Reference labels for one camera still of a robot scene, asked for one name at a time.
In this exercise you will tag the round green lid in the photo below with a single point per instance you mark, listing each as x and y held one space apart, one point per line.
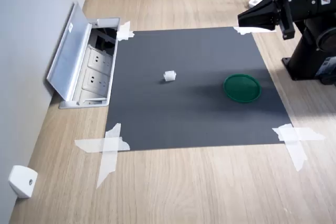
242 89

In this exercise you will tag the small white table bracket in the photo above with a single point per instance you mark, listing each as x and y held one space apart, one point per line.
22 182

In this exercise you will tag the white masking tape patch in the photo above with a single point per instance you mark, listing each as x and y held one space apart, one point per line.
294 134
110 145
124 32
242 30

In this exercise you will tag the white label sticker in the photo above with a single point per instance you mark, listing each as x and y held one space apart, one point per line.
71 27

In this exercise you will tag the small white plastic terminal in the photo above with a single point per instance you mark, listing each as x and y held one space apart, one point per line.
169 76

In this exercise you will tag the white power socket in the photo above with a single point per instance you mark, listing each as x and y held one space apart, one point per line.
99 58
95 79

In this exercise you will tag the dark grey mat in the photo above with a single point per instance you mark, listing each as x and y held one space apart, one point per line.
189 108

